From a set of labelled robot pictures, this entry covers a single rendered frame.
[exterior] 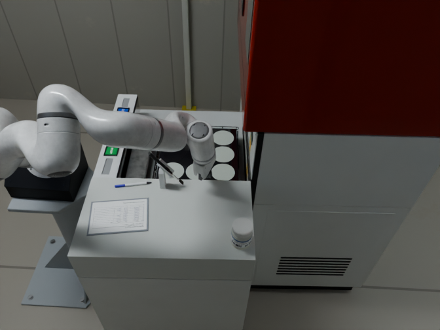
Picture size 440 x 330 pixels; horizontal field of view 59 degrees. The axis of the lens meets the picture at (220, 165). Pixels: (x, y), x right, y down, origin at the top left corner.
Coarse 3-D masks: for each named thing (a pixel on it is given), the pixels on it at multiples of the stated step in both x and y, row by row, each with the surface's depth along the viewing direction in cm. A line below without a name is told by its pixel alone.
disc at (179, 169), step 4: (168, 164) 166; (172, 164) 166; (176, 164) 166; (180, 164) 166; (172, 168) 164; (176, 168) 165; (180, 168) 165; (176, 172) 163; (180, 172) 163; (168, 176) 161; (176, 176) 162; (180, 176) 162
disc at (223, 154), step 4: (216, 148) 174; (220, 148) 174; (224, 148) 174; (228, 148) 174; (216, 152) 172; (220, 152) 172; (224, 152) 172; (228, 152) 172; (232, 152) 172; (216, 156) 170; (220, 156) 170; (224, 156) 170; (228, 156) 170; (232, 156) 170; (220, 160) 168; (224, 160) 169; (228, 160) 169
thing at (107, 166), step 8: (120, 96) 188; (128, 96) 188; (136, 96) 188; (120, 104) 184; (128, 104) 184; (120, 152) 162; (104, 160) 158; (112, 160) 159; (96, 168) 155; (104, 168) 156; (112, 168) 155; (96, 176) 152; (104, 176) 152; (112, 176) 152
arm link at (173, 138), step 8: (176, 112) 119; (184, 112) 125; (160, 120) 103; (168, 120) 108; (176, 120) 113; (184, 120) 124; (192, 120) 126; (168, 128) 104; (176, 128) 107; (184, 128) 112; (160, 136) 101; (168, 136) 103; (176, 136) 106; (184, 136) 110; (160, 144) 102; (168, 144) 105; (176, 144) 108; (184, 144) 111
